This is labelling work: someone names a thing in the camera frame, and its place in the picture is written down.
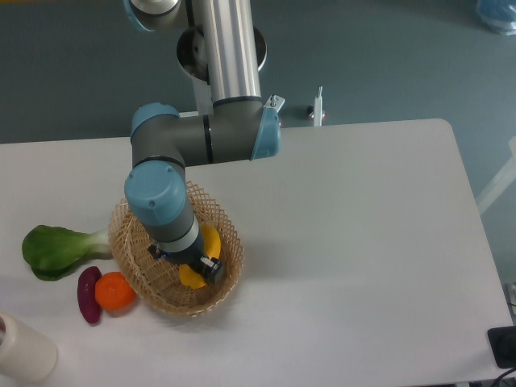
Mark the black device at edge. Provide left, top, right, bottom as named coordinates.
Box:
left=487, top=326, right=515, bottom=369

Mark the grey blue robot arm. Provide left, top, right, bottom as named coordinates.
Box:
left=124, top=1, right=281, bottom=284

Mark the orange tangerine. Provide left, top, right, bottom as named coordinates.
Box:
left=94, top=272, right=135, bottom=311

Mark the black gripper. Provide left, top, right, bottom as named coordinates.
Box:
left=148, top=232, right=223, bottom=285

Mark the white frame leg right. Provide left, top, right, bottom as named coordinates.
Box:
left=475, top=137, right=515, bottom=216

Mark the yellow mango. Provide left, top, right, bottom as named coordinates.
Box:
left=179, top=224, right=224, bottom=289

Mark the green bok choy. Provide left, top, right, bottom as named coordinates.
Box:
left=22, top=225, right=111, bottom=281

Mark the cream cylindrical bottle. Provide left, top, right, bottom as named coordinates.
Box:
left=1, top=312, right=58, bottom=384

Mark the white levelling foot bracket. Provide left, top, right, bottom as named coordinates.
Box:
left=306, top=85, right=326, bottom=127

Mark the purple sweet potato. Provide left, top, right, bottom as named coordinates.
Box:
left=77, top=266, right=102, bottom=325

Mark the woven bamboo basket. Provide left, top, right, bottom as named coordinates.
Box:
left=108, top=180, right=244, bottom=318

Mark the blue bag in corner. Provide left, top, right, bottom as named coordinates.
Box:
left=476, top=0, right=515, bottom=35

